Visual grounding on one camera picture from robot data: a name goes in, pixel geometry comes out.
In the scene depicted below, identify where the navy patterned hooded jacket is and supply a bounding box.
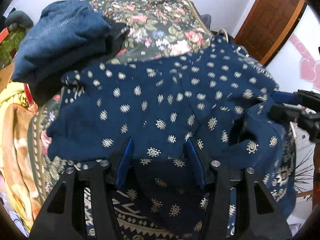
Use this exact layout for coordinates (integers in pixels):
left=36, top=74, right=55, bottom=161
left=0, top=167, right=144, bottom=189
left=47, top=35, right=296, bottom=239

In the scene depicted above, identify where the yellow cartoon blanket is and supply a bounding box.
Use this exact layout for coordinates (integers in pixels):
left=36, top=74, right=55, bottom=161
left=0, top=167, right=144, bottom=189
left=1, top=82, right=41, bottom=231

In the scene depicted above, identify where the brown wooden door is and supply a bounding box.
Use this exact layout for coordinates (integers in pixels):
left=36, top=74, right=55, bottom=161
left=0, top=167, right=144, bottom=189
left=235, top=0, right=306, bottom=65

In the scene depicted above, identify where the grey purple backpack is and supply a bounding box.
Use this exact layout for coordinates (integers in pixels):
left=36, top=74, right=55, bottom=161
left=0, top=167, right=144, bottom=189
left=200, top=14, right=212, bottom=29

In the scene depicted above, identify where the floral bedspread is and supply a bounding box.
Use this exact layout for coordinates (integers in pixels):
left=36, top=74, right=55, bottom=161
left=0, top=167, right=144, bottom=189
left=27, top=0, right=298, bottom=205

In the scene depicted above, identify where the blue denim garment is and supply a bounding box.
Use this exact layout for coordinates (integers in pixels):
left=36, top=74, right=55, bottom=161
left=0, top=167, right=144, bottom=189
left=12, top=0, right=113, bottom=106

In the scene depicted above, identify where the orange box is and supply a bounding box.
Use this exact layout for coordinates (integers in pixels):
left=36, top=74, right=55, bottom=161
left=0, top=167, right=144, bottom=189
left=0, top=28, right=9, bottom=43

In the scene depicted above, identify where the grey plush pillow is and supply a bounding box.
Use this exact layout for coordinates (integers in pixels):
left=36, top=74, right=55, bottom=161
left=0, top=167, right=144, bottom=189
left=4, top=10, right=34, bottom=29

